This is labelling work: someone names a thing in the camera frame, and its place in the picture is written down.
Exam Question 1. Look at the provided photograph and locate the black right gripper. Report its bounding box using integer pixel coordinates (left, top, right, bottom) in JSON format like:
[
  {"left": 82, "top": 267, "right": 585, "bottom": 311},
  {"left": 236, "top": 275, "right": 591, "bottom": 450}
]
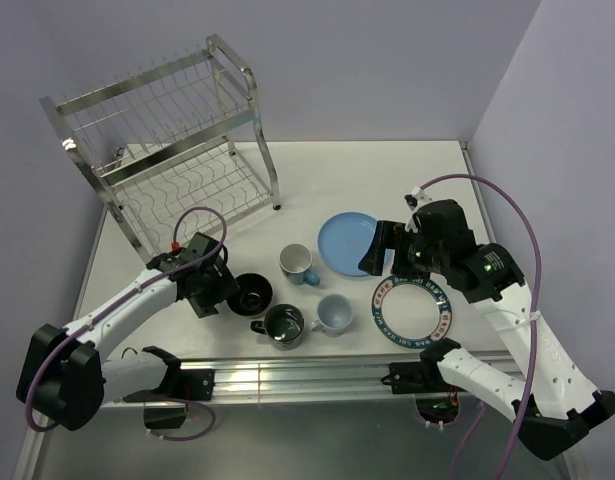
[{"left": 357, "top": 219, "right": 447, "bottom": 279}]

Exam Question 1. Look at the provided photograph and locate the black bowl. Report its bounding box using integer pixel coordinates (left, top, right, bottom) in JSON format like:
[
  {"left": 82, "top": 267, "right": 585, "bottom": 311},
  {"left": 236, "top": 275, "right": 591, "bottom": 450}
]
[{"left": 227, "top": 273, "right": 273, "bottom": 318}]

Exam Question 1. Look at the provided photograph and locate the white mug blue handle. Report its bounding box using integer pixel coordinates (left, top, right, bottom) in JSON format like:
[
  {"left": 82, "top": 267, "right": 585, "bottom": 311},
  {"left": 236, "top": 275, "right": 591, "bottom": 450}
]
[{"left": 279, "top": 244, "right": 320, "bottom": 287}]

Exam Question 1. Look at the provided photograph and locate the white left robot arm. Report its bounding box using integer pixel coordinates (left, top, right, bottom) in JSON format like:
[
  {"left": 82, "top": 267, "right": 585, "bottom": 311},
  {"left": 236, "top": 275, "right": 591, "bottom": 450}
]
[{"left": 16, "top": 233, "right": 238, "bottom": 432}]

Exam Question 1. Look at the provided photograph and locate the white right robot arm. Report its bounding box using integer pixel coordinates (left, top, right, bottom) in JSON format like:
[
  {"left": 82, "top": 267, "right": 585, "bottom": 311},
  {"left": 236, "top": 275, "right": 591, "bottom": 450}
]
[{"left": 359, "top": 200, "right": 615, "bottom": 460}]

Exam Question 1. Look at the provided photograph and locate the stainless steel dish rack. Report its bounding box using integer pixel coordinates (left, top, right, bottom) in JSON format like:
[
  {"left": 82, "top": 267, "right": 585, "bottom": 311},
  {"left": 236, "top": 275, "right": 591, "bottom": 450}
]
[{"left": 41, "top": 34, "right": 281, "bottom": 259}]

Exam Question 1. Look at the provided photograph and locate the light blue plate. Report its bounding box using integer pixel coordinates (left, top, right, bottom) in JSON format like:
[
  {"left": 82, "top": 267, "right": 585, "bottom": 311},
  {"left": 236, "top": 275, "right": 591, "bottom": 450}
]
[{"left": 317, "top": 212, "right": 377, "bottom": 277}]

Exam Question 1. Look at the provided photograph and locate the white plate green rim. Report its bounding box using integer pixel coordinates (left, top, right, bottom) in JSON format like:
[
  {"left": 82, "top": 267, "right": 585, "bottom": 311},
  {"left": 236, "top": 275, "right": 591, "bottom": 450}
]
[{"left": 371, "top": 275, "right": 453, "bottom": 350}]

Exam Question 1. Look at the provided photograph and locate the light grey cup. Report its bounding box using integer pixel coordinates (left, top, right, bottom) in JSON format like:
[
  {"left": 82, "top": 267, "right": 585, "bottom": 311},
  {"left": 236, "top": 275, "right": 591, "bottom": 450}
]
[{"left": 311, "top": 294, "right": 353, "bottom": 337}]

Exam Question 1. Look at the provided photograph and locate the black mug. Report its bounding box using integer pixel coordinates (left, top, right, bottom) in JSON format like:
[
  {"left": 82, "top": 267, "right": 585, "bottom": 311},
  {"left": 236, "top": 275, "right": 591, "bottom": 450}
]
[{"left": 250, "top": 304, "right": 305, "bottom": 350}]

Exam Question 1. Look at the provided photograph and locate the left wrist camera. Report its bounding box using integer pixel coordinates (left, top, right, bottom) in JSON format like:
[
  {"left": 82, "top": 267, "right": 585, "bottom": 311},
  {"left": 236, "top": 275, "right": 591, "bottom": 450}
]
[{"left": 146, "top": 238, "right": 216, "bottom": 272}]

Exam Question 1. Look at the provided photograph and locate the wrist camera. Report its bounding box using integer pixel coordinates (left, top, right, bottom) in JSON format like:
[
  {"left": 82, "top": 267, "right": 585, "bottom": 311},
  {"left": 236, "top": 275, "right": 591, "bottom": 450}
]
[
  {"left": 404, "top": 186, "right": 432, "bottom": 212},
  {"left": 146, "top": 238, "right": 216, "bottom": 272}
]

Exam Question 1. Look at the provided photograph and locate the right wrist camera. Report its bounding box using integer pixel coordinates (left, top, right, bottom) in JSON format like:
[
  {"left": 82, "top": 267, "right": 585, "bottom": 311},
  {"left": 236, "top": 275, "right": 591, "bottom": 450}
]
[{"left": 404, "top": 186, "right": 432, "bottom": 212}]

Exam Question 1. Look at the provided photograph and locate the aluminium mounting rail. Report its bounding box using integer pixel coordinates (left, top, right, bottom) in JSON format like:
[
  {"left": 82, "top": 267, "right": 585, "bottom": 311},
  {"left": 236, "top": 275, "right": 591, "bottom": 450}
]
[{"left": 101, "top": 352, "right": 518, "bottom": 407}]

